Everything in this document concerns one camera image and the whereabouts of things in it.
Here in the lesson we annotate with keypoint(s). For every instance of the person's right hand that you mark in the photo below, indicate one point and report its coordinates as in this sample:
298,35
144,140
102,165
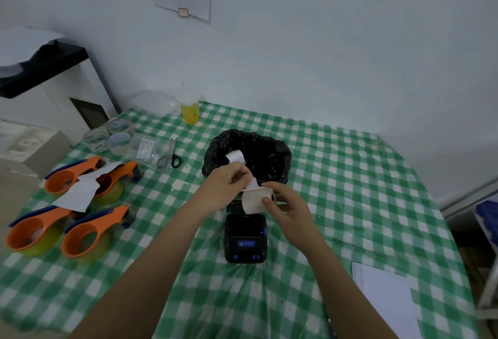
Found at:
293,218

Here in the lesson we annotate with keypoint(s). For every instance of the person's left hand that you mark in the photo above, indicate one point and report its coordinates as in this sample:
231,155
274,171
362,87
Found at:
220,191

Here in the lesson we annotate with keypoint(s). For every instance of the person's right thumb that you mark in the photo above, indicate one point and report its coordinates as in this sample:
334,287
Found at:
272,207

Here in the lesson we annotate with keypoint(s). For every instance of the person's left thumb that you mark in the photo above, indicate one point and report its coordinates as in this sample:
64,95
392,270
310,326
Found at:
242,184

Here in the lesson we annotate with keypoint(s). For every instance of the white label paper roll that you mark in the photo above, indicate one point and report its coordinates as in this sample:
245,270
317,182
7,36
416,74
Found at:
255,199

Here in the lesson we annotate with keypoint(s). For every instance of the person's left forearm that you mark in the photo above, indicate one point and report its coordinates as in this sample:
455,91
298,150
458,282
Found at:
155,268

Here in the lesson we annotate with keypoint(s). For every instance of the person's right forearm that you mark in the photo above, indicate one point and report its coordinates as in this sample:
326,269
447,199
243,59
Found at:
342,292

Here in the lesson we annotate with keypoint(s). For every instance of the black bin bag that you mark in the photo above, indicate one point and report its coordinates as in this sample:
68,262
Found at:
268,156

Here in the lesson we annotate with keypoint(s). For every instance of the black label printer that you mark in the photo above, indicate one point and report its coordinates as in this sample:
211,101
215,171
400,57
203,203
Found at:
245,239

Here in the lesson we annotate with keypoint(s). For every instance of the green checked tablecloth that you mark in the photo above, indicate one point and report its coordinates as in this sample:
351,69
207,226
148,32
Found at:
350,202

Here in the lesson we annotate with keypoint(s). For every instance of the plastic cup with yellow drink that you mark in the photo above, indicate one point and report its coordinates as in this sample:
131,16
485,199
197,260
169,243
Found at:
190,111

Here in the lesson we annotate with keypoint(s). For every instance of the clear plastic zip bag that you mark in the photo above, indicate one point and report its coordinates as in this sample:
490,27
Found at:
146,152

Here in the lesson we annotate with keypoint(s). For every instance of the orange tape dispenser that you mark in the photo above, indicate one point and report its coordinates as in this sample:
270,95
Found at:
33,233
64,177
116,183
85,237

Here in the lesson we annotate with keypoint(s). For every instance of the white notepad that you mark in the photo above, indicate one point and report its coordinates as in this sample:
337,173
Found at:
385,300

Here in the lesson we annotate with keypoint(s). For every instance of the white paper sheet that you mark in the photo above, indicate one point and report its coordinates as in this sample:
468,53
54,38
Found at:
79,193

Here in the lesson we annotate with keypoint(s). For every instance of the black and white cabinet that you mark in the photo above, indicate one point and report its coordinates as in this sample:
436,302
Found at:
46,89

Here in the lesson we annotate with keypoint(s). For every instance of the blue bag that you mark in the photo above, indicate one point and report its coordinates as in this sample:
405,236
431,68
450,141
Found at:
489,222

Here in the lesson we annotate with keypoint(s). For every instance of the white metal rack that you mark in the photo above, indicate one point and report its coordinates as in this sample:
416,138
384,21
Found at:
488,284

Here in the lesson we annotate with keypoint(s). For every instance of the white sheet on cabinet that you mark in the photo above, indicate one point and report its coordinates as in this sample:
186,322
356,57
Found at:
23,45

